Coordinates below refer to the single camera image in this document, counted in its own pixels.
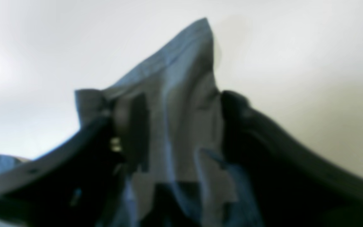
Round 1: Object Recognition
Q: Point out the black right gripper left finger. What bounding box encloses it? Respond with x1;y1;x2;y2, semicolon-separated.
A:
0;93;149;227

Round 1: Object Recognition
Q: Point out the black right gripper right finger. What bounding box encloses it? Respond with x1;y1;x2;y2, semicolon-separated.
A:
221;90;363;227

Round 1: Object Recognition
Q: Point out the grey T-shirt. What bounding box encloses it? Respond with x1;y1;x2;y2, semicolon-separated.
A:
0;18;264;227

